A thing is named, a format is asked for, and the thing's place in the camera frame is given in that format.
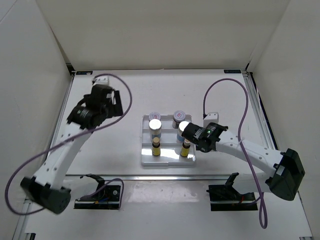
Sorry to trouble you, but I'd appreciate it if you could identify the yellow cork-top bottle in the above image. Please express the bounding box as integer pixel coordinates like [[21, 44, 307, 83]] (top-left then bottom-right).
[[152, 137, 161, 156], [180, 139, 191, 158]]

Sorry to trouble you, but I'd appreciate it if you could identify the silver-lid shaker bottle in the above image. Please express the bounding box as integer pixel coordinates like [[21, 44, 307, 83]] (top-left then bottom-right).
[[148, 119, 162, 140], [176, 121, 190, 143]]

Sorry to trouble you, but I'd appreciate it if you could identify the white-lid spice jar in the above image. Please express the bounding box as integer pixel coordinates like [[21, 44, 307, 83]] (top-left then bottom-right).
[[148, 111, 161, 121], [172, 110, 186, 129]]

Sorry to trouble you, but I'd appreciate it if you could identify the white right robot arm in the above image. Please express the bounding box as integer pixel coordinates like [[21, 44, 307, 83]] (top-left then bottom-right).
[[181, 122, 305, 201]]

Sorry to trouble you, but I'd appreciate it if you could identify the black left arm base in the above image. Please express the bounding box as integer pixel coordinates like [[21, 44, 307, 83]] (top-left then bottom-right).
[[73, 173, 125, 210]]

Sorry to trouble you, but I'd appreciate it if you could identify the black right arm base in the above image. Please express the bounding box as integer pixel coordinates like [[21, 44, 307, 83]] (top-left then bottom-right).
[[206, 185, 258, 212]]

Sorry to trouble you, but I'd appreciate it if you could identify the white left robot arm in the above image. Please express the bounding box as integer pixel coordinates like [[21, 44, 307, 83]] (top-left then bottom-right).
[[20, 84, 123, 215]]

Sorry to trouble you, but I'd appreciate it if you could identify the white divided plastic tray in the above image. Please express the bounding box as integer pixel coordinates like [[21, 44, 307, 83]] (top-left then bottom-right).
[[140, 115, 196, 168]]

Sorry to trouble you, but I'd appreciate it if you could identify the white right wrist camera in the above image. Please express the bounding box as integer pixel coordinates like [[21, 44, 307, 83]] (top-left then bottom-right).
[[203, 112, 219, 127]]

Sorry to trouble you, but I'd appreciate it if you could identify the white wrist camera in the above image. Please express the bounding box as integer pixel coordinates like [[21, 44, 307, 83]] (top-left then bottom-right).
[[92, 76, 110, 86], [203, 112, 219, 127]]

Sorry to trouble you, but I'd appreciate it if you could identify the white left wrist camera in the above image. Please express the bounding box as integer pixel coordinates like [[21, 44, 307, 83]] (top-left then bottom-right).
[[92, 76, 110, 86]]

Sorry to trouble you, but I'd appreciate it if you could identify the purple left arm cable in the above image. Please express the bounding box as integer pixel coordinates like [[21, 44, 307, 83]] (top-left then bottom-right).
[[4, 73, 133, 216]]

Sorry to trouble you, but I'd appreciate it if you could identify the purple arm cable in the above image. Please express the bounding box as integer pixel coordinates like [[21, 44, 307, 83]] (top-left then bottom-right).
[[4, 73, 133, 216], [202, 77, 269, 230]]

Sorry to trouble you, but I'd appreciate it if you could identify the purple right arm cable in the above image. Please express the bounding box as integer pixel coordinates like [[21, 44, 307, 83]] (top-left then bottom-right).
[[202, 77, 269, 230]]

